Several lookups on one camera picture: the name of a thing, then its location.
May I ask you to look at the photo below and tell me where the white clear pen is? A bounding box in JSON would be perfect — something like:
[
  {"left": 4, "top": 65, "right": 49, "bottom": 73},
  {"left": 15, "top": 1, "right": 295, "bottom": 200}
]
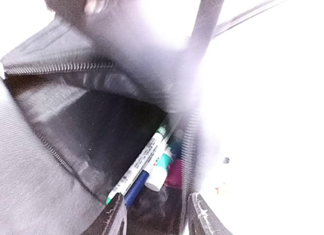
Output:
[{"left": 106, "top": 124, "right": 170, "bottom": 205}]

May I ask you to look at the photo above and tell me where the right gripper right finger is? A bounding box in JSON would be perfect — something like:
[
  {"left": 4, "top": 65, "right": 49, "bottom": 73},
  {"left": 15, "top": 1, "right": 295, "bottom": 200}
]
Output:
[{"left": 187, "top": 192, "right": 233, "bottom": 235}]

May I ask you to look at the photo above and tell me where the white glue stick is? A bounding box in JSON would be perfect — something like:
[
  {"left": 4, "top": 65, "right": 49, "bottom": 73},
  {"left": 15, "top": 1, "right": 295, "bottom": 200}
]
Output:
[{"left": 144, "top": 146, "right": 177, "bottom": 192}]

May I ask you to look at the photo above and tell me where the blue cap white marker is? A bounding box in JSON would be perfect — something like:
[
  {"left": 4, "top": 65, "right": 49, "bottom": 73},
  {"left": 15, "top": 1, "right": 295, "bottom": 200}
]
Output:
[{"left": 125, "top": 170, "right": 149, "bottom": 208}]

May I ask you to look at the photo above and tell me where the black student backpack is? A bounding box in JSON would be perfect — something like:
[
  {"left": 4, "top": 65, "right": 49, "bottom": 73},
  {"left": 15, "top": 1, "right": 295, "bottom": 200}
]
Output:
[{"left": 0, "top": 0, "right": 228, "bottom": 235}]

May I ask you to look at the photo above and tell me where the pink cap black marker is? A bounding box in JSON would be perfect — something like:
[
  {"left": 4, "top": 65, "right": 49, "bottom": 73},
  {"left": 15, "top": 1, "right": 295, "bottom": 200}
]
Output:
[{"left": 164, "top": 159, "right": 182, "bottom": 189}]

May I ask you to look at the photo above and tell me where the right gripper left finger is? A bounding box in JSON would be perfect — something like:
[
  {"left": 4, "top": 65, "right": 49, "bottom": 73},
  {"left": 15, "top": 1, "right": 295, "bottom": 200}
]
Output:
[{"left": 88, "top": 194, "right": 127, "bottom": 235}]

